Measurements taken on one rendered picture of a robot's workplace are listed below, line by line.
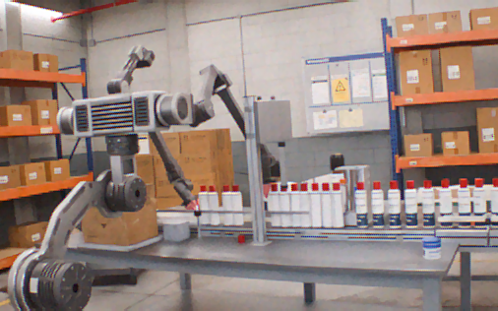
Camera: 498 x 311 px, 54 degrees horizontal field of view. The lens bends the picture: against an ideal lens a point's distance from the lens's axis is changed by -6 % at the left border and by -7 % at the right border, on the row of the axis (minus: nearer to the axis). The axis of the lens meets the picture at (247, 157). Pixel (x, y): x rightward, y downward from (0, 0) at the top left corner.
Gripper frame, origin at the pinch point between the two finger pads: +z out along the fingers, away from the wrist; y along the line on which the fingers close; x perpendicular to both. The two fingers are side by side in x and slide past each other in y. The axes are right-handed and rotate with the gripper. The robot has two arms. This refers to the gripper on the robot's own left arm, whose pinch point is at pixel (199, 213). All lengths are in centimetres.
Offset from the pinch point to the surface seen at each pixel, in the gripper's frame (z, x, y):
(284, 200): 27, -44, -3
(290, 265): 54, -50, -48
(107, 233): -14.0, 21.8, -42.6
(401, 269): 80, -82, -47
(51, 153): -302, 328, 280
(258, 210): 23.8, -37.5, -17.4
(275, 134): 4, -65, -12
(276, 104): -6, -74, -11
